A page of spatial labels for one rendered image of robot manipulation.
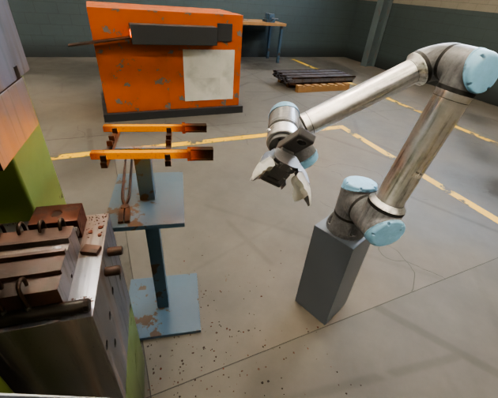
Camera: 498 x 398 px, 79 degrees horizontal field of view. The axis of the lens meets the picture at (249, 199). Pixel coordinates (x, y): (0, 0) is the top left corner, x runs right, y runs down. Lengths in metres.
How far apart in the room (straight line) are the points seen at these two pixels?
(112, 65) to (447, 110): 3.68
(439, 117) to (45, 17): 7.81
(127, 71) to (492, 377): 4.24
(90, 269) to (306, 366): 1.21
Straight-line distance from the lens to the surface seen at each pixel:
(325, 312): 1.83
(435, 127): 1.18
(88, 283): 0.86
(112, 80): 4.26
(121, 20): 4.16
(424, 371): 1.99
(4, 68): 0.69
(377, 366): 1.88
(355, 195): 1.38
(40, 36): 8.33
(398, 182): 1.23
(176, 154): 1.11
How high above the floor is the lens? 1.53
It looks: 35 degrees down
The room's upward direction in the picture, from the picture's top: 5 degrees clockwise
